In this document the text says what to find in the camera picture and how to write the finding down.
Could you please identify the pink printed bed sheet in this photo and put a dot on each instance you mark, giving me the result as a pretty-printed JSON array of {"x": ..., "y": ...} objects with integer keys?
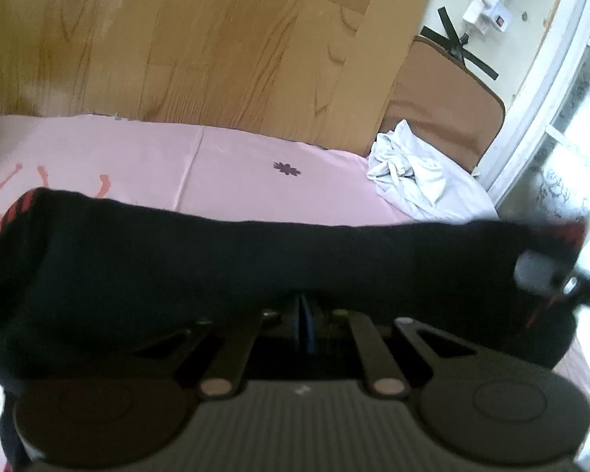
[{"x": 128, "y": 157}]

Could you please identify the black red deer-patterned sweater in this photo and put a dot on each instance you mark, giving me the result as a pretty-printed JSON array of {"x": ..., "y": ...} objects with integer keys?
[{"x": 226, "y": 255}]

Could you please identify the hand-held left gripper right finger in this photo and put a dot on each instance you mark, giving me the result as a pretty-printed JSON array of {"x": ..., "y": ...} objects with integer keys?
[{"x": 368, "y": 349}]

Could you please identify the white garment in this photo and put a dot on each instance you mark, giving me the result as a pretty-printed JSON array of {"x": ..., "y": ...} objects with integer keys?
[{"x": 413, "y": 177}]

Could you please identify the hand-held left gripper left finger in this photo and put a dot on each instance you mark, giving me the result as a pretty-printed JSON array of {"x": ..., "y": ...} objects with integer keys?
[{"x": 236, "y": 349}]

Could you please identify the brown perforated cushion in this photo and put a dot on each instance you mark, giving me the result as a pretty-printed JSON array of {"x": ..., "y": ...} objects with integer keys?
[{"x": 442, "y": 103}]

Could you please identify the black tape strips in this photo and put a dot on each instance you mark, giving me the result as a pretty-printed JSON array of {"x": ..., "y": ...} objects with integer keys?
[{"x": 464, "y": 49}]

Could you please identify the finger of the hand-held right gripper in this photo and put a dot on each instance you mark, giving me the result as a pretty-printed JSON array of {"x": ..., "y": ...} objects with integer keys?
[{"x": 533, "y": 270}]

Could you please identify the wooden headboard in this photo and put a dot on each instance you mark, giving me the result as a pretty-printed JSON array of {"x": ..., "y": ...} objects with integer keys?
[{"x": 177, "y": 44}]

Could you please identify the white window frame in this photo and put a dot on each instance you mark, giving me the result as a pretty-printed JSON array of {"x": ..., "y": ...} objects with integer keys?
[{"x": 545, "y": 108}]

